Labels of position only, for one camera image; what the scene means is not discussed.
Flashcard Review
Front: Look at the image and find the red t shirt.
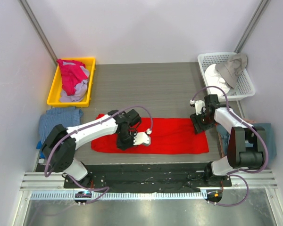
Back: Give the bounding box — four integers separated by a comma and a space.
91, 118, 209, 155

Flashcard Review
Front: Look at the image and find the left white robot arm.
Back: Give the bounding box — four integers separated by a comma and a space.
41, 109, 151, 188

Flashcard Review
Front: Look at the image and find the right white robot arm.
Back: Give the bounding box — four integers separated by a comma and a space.
190, 95, 269, 186

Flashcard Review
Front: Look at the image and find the teal folded t shirt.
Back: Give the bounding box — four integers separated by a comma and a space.
227, 123, 277, 166

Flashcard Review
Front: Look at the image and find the white shirt in basket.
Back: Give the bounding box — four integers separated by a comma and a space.
204, 64, 230, 94

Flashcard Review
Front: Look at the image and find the white perforated basket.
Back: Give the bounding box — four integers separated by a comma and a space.
197, 52, 256, 101

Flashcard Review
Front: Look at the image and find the grey shirt in basket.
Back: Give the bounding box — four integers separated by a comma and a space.
216, 53, 248, 88

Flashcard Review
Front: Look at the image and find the blue checkered shirt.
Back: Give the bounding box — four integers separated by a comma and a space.
36, 107, 83, 159

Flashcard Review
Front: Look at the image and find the lavender t shirt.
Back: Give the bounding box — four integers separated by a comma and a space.
59, 67, 90, 103

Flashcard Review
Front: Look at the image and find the pink t shirt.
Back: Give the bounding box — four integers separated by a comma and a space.
57, 59, 90, 96

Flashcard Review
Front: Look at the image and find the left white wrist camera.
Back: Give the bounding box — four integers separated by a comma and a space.
133, 129, 152, 146

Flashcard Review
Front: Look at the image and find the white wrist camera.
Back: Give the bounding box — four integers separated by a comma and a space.
133, 129, 152, 146
190, 100, 205, 115

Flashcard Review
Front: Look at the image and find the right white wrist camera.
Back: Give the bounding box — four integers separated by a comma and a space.
190, 100, 205, 115

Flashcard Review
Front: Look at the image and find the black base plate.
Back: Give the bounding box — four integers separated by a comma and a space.
63, 162, 233, 192

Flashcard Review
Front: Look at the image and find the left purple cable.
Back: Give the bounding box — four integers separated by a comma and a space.
44, 105, 154, 204

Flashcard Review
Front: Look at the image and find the white slotted cable duct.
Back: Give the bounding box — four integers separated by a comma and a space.
30, 190, 207, 201

